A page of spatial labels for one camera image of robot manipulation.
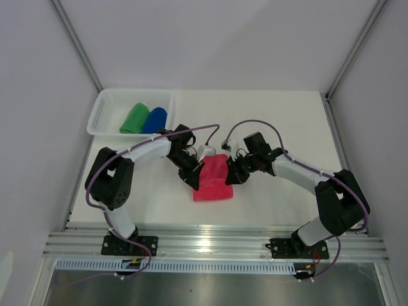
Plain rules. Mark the blue towel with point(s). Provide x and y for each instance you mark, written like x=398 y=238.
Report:
x=155 y=121

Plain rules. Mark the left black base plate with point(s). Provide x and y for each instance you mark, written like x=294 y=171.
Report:
x=113 y=246

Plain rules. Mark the aluminium front rail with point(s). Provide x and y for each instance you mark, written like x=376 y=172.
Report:
x=208 y=242

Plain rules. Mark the left aluminium corner post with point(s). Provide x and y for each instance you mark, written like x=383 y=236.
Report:
x=75 y=41

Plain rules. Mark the aluminium corner post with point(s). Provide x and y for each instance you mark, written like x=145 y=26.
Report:
x=75 y=41
x=363 y=35

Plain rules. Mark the green towel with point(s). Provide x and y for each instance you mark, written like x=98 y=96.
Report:
x=135 y=119

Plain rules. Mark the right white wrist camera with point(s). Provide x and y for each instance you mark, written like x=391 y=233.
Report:
x=230 y=147

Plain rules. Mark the white plastic basket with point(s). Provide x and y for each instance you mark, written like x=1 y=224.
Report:
x=112 y=107

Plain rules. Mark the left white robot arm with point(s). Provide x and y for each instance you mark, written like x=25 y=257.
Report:
x=109 y=182

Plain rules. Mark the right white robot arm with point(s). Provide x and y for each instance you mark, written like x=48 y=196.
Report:
x=340 y=201

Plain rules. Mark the pink towel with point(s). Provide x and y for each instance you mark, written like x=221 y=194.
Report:
x=212 y=180

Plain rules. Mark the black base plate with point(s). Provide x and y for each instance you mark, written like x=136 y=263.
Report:
x=288 y=248
x=113 y=246

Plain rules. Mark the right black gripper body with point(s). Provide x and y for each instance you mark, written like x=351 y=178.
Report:
x=242 y=167

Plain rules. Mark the right aluminium corner post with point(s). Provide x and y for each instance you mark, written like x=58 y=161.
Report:
x=363 y=35

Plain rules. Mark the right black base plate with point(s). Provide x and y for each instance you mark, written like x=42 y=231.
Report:
x=288 y=248

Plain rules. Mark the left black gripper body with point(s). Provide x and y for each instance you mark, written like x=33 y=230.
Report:
x=187 y=165

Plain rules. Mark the white slotted cable duct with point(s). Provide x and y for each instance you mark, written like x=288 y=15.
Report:
x=183 y=266

